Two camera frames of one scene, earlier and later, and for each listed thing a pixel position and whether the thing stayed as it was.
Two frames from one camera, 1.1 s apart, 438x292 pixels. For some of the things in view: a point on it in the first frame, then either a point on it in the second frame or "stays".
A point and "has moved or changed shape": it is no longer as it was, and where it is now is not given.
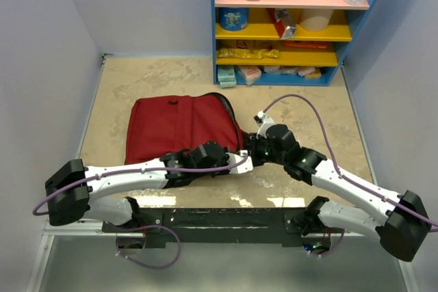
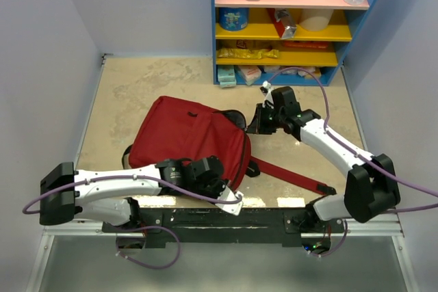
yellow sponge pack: [315, 75] stays
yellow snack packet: [248, 53] stays
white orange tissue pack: [251, 73] stays
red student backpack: [156, 124] has moved or changed shape
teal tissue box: [226, 76] stays
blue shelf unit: [298, 35] stays
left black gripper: [223, 172] to [221, 185]
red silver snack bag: [285, 27] stays
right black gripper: [252, 146] to [258, 126]
